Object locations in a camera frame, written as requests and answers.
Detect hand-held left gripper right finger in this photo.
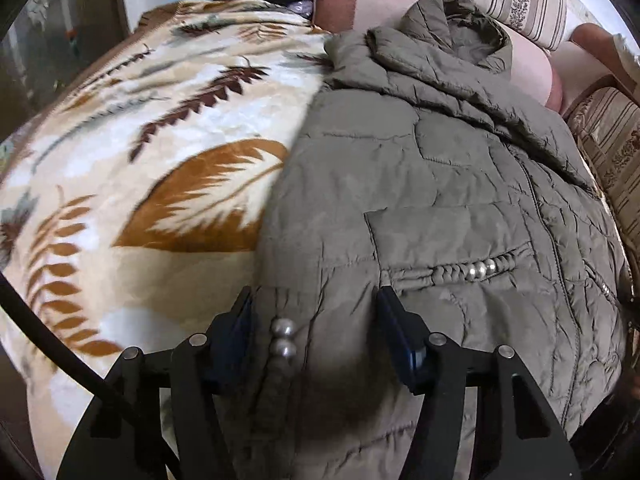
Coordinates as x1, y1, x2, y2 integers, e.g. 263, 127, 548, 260
376, 285, 583, 480

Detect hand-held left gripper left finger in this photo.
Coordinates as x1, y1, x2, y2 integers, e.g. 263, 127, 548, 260
56, 286, 256, 480

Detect olive quilted jacket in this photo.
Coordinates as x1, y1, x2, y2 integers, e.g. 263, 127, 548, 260
250, 0, 633, 480

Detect leaf print blanket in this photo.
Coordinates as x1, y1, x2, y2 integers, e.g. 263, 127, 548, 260
0, 0, 333, 480

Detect striped floral side cushion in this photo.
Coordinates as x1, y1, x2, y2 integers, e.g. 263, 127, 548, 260
565, 85, 640, 261

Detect pink seat cushion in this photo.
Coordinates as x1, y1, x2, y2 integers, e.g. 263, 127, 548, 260
312, 0, 566, 116

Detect glass door cabinet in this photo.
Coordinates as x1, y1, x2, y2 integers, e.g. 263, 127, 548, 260
0, 0, 126, 126

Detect brown pink cushion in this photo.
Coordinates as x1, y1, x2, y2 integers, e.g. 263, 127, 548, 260
570, 22, 640, 91

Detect white cloth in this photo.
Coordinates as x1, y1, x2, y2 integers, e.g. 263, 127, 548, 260
612, 35, 640, 68

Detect black cable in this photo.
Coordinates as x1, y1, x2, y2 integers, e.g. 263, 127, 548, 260
0, 272, 183, 480

